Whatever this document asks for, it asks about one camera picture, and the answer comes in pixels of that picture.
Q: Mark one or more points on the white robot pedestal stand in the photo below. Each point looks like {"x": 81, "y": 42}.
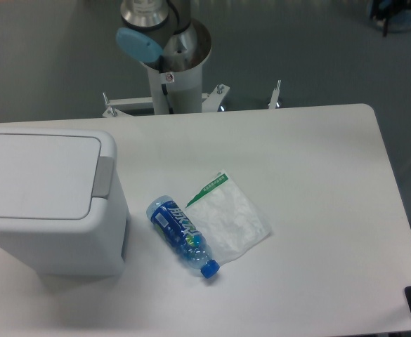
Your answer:
{"x": 171, "y": 93}

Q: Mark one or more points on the white trash can lid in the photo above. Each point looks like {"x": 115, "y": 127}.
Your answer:
{"x": 49, "y": 176}

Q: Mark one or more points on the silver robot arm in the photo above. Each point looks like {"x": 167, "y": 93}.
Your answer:
{"x": 163, "y": 35}

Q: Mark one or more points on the white plastic trash can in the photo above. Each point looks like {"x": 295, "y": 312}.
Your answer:
{"x": 91, "y": 246}

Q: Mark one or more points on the dark blue bag background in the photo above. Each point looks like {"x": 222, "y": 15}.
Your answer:
{"x": 390, "y": 17}

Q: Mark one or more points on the white green plastic bag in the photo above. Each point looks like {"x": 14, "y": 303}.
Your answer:
{"x": 228, "y": 219}

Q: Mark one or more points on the blue label water bottle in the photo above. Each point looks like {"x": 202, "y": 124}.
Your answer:
{"x": 178, "y": 231}

